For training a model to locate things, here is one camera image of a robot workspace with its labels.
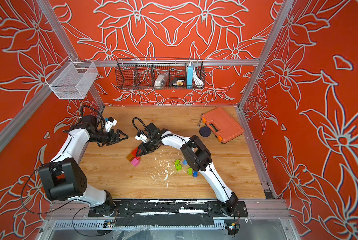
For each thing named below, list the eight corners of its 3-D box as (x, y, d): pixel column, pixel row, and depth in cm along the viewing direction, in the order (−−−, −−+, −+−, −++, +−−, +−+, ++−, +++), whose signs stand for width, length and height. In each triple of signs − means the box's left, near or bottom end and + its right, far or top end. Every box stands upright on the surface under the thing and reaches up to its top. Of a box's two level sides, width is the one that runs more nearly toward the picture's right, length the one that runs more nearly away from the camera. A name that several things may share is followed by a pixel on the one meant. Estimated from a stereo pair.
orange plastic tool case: (222, 145, 98) (224, 141, 94) (199, 119, 113) (200, 114, 109) (242, 134, 104) (244, 129, 100) (217, 110, 119) (219, 106, 114)
